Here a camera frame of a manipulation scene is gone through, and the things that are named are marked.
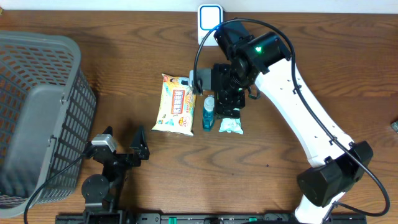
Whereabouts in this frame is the dark green round-logo box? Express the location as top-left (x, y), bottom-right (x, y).
top-left (391, 121), bottom-right (398, 133)

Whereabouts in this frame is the teal spray bottle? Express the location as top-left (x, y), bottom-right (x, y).
top-left (202, 95), bottom-right (215, 131)

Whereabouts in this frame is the pale green small packet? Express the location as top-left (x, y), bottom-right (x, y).
top-left (219, 118), bottom-right (244, 134)

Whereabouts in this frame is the yellow wet wipes pack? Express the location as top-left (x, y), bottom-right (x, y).
top-left (152, 73), bottom-right (196, 136)

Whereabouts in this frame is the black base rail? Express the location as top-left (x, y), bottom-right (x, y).
top-left (55, 212), bottom-right (368, 224)

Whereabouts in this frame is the grey plastic shopping basket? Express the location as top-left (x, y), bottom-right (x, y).
top-left (1, 31), bottom-right (96, 218)

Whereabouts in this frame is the white barcode scanner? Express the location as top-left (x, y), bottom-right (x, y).
top-left (197, 4), bottom-right (224, 44)

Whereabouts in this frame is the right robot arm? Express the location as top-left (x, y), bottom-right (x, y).
top-left (193, 18), bottom-right (373, 223)

